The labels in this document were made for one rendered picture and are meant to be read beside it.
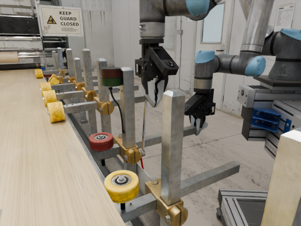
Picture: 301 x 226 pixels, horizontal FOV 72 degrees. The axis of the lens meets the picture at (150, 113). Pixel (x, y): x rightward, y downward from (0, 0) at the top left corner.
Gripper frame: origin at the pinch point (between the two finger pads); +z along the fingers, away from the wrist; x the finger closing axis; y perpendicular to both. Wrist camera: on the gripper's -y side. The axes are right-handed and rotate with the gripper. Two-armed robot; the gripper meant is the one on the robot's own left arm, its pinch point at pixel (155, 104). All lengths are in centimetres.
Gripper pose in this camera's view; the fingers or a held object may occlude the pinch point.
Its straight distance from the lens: 67.5
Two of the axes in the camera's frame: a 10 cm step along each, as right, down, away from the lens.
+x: -8.7, 1.6, -4.7
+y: -5.0, -2.8, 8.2
